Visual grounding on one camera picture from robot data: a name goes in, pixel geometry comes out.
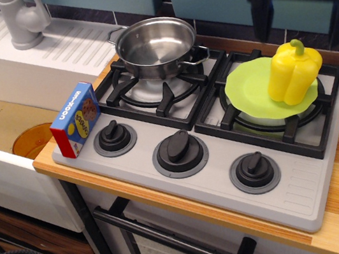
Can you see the yellow toy bell pepper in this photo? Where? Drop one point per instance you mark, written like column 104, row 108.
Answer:
column 294, row 68

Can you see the lime green plate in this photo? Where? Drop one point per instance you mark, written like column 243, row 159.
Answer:
column 247, row 89

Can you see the stainless steel pot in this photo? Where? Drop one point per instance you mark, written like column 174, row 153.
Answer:
column 157, row 48

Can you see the black right stove knob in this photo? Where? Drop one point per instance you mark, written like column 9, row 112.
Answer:
column 255, row 173

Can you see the black stove knob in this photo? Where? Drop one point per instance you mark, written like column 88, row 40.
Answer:
column 255, row 173
column 115, row 139
column 180, row 155

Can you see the grey toy stove top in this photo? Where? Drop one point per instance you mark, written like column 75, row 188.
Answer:
column 235, row 149

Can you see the black middle stove knob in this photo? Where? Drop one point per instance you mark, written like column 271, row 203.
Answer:
column 180, row 155

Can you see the black left stove knob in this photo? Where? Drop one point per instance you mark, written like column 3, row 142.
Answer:
column 115, row 139

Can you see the black right burner grate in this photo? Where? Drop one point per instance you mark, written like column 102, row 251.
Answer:
column 312, row 133

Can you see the black burner grate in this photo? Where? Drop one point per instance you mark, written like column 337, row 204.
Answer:
column 174, row 102
column 312, row 133

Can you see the black left burner grate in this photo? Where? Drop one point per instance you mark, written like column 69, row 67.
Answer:
column 174, row 102

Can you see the blue cookie box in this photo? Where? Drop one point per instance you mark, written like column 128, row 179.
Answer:
column 76, row 119

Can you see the grey toy faucet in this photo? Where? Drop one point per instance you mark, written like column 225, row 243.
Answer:
column 24, row 23

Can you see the white toy sink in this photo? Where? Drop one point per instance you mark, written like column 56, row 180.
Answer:
column 34, row 85

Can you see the oven door with black handle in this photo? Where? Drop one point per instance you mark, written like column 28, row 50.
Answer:
column 114, row 216

